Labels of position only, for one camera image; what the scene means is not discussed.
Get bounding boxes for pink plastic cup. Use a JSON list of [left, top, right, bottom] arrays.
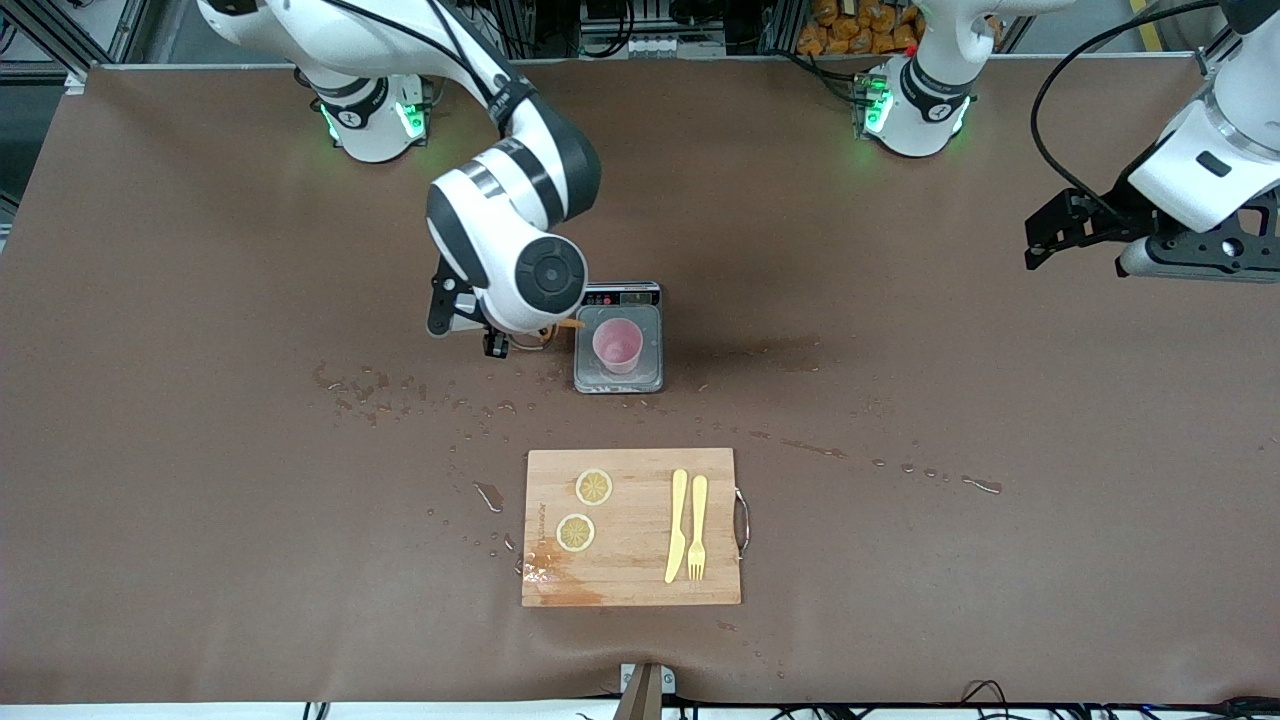
[[592, 318, 645, 376]]

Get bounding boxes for silver digital kitchen scale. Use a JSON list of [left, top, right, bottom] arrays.
[[574, 281, 665, 395]]

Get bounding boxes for yellow plastic knife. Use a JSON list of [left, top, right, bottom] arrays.
[[664, 468, 690, 585]]

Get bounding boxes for yellow plastic fork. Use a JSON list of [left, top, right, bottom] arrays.
[[687, 474, 709, 583]]

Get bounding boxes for bag of orange snacks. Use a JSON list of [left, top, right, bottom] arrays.
[[797, 0, 926, 56]]

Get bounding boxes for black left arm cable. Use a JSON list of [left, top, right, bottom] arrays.
[[1030, 0, 1226, 211]]

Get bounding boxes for metal clamp bracket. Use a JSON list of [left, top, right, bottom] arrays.
[[618, 662, 677, 720]]

